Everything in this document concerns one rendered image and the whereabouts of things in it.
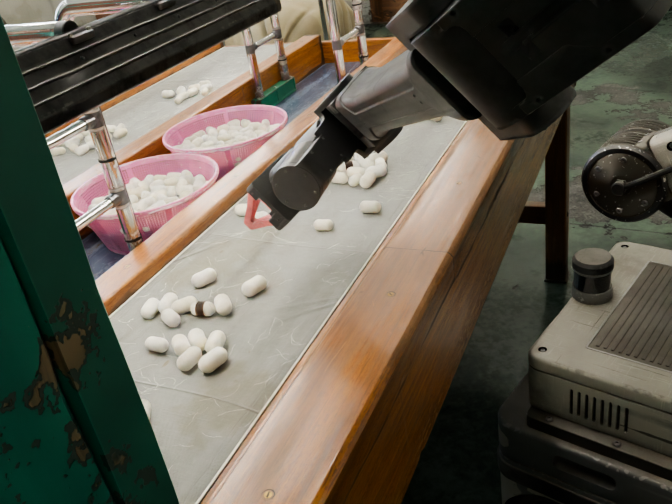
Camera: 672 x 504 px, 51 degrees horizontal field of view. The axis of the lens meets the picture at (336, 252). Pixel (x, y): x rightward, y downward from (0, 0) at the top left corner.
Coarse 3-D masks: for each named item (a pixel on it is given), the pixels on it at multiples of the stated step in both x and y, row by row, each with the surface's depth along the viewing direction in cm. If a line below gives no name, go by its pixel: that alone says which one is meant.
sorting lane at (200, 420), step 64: (448, 128) 137; (384, 192) 116; (192, 256) 106; (256, 256) 103; (320, 256) 101; (128, 320) 93; (192, 320) 91; (256, 320) 89; (320, 320) 87; (192, 384) 79; (256, 384) 78; (192, 448) 70
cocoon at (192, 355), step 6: (192, 348) 82; (198, 348) 82; (186, 354) 81; (192, 354) 81; (198, 354) 82; (180, 360) 81; (186, 360) 81; (192, 360) 81; (198, 360) 82; (180, 366) 81; (186, 366) 81; (192, 366) 81
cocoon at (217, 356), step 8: (208, 352) 81; (216, 352) 81; (224, 352) 81; (200, 360) 80; (208, 360) 80; (216, 360) 80; (224, 360) 81; (200, 368) 80; (208, 368) 80; (216, 368) 81
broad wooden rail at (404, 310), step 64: (448, 192) 107; (512, 192) 125; (384, 256) 93; (448, 256) 91; (384, 320) 80; (448, 320) 92; (320, 384) 72; (384, 384) 72; (448, 384) 95; (256, 448) 66; (320, 448) 64; (384, 448) 73
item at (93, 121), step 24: (72, 0) 89; (96, 0) 88; (120, 0) 86; (144, 0) 85; (168, 0) 85; (24, 24) 75; (48, 24) 74; (72, 24) 74; (96, 120) 98; (48, 144) 91; (96, 144) 100; (120, 192) 104; (96, 216) 100; (120, 216) 105
